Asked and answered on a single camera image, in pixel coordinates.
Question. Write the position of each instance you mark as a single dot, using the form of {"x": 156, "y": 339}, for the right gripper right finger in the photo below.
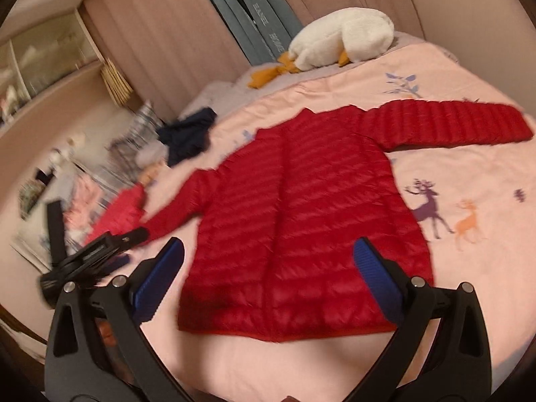
{"x": 440, "y": 349}

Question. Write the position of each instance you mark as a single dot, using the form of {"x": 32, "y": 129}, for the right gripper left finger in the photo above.
{"x": 77, "y": 365}

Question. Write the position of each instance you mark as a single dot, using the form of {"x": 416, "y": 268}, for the red down jacket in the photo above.
{"x": 123, "y": 214}
{"x": 280, "y": 216}

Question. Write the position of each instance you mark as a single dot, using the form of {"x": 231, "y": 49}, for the pink folded clothes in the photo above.
{"x": 84, "y": 202}

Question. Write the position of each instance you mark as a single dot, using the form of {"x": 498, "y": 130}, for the plaid pillow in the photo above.
{"x": 142, "y": 130}

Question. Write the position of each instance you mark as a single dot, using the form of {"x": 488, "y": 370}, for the dark navy garment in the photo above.
{"x": 188, "y": 137}

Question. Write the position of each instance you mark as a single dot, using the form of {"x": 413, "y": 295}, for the pink printed duvet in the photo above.
{"x": 475, "y": 205}

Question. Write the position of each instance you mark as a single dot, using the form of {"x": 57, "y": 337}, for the yellow curtain tassel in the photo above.
{"x": 116, "y": 85}

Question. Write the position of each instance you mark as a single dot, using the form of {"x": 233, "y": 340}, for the beige curtain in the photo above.
{"x": 169, "y": 50}

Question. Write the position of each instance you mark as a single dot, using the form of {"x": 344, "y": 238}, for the white goose plush toy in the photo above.
{"x": 349, "y": 35}

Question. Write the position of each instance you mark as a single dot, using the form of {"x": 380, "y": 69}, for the wall shelf cabinet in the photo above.
{"x": 36, "y": 60}

